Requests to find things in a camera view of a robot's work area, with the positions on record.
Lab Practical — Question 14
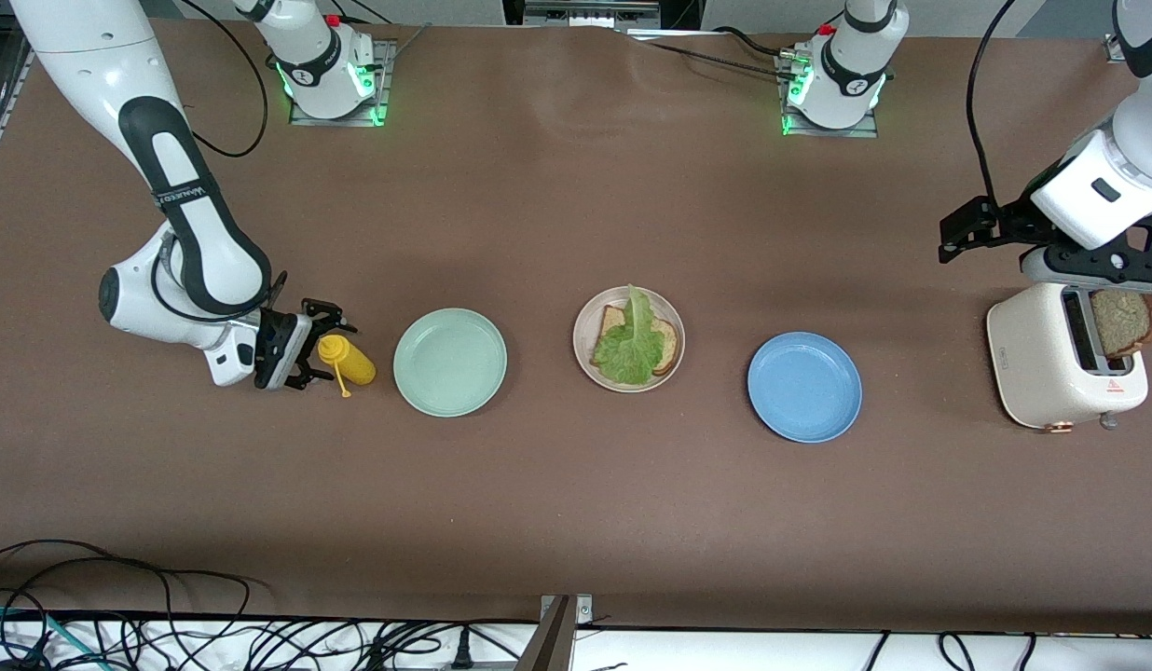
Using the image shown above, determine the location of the yellow mustard squeeze bottle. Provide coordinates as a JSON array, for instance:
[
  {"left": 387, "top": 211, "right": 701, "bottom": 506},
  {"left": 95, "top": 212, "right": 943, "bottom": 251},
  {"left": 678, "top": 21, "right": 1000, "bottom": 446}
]
[{"left": 317, "top": 334, "right": 377, "bottom": 400}]

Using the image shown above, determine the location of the green lettuce leaf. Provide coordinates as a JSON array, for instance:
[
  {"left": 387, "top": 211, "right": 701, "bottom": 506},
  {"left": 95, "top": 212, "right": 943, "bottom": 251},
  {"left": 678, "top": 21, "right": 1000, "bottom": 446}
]
[{"left": 595, "top": 285, "right": 665, "bottom": 387}]

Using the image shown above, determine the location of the brown toast bread slice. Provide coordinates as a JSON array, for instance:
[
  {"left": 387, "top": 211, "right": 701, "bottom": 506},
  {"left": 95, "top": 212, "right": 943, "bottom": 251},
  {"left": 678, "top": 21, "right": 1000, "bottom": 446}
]
[
  {"left": 590, "top": 303, "right": 679, "bottom": 378},
  {"left": 1089, "top": 287, "right": 1152, "bottom": 362}
]

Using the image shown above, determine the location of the mint green plate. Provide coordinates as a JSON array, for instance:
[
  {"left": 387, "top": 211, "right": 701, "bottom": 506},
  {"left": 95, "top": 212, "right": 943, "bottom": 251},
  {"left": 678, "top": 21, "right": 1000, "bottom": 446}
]
[{"left": 392, "top": 308, "right": 509, "bottom": 418}]

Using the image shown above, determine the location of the blue plate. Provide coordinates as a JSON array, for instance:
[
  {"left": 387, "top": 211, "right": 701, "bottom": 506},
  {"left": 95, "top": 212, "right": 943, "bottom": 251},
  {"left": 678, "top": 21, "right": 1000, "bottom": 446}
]
[{"left": 747, "top": 332, "right": 863, "bottom": 445}]

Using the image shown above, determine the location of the beige plate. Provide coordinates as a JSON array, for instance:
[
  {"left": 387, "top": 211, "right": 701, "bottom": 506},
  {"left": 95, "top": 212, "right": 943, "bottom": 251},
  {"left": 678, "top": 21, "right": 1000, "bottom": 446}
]
[{"left": 572, "top": 285, "right": 686, "bottom": 394}]

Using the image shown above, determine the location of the cream white toaster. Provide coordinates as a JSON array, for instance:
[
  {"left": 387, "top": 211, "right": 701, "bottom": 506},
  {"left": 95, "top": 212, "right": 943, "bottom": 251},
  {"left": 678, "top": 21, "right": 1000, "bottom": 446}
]
[{"left": 986, "top": 280, "right": 1150, "bottom": 434}]

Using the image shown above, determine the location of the grey metal equipment box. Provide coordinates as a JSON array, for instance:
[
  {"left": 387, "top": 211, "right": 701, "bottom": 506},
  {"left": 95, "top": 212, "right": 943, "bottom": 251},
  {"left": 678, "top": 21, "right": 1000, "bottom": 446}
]
[{"left": 523, "top": 0, "right": 663, "bottom": 31}]

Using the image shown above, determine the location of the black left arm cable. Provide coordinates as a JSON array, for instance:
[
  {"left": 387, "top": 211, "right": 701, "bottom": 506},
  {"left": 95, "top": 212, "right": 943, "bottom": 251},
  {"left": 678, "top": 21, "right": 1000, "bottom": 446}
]
[{"left": 966, "top": 0, "right": 1021, "bottom": 221}]

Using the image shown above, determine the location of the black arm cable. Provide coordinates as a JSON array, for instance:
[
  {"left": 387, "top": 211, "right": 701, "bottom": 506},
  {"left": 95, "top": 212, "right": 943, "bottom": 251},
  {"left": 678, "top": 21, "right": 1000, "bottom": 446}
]
[
  {"left": 152, "top": 0, "right": 289, "bottom": 323},
  {"left": 966, "top": 0, "right": 1021, "bottom": 221}
]

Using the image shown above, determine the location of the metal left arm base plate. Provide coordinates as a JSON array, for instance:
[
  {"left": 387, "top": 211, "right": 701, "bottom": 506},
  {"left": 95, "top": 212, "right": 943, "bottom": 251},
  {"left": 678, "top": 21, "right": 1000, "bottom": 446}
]
[{"left": 779, "top": 51, "right": 883, "bottom": 139}]

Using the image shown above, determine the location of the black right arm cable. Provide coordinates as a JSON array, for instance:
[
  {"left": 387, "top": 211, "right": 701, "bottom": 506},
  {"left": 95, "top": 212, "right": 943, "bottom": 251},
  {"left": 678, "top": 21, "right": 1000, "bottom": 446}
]
[{"left": 152, "top": 0, "right": 289, "bottom": 323}]

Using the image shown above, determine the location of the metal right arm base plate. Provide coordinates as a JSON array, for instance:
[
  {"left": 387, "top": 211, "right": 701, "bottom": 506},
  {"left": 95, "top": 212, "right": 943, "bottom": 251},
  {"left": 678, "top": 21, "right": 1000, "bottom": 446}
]
[{"left": 289, "top": 39, "right": 395, "bottom": 128}]

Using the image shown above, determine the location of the black braided table cable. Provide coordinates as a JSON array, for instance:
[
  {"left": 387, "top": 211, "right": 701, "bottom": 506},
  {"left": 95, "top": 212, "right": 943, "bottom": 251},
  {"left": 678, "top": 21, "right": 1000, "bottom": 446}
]
[{"left": 627, "top": 26, "right": 805, "bottom": 80}]

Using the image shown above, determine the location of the grey metal bracket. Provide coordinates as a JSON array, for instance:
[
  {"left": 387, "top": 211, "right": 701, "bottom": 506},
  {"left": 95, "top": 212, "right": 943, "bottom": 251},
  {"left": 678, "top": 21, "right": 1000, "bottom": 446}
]
[{"left": 515, "top": 594, "right": 596, "bottom": 671}]

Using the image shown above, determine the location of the teal floor cable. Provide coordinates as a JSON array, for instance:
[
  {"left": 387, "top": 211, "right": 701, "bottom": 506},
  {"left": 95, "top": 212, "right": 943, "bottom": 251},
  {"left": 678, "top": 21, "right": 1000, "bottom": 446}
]
[{"left": 0, "top": 606, "right": 106, "bottom": 671}]

